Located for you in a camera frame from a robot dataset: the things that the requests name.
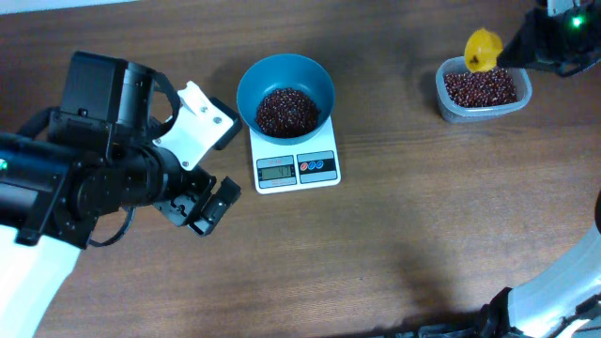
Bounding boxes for yellow measuring scoop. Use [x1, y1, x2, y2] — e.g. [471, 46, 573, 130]
[464, 28, 503, 73]

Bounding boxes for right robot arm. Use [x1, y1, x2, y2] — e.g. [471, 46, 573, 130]
[496, 1, 600, 337]

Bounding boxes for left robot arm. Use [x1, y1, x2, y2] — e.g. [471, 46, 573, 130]
[1, 52, 241, 337]

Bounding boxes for white digital kitchen scale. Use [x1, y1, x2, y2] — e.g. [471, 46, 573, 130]
[250, 117, 342, 194]

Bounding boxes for red beans in bowl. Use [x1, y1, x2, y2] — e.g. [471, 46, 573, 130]
[255, 87, 321, 138]

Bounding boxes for blue plastic bowl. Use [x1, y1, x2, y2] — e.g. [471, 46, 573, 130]
[237, 54, 336, 146]

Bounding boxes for red beans pile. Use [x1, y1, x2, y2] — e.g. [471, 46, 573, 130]
[443, 69, 517, 108]

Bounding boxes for clear plastic bean container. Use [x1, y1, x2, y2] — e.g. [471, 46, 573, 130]
[436, 56, 532, 123]

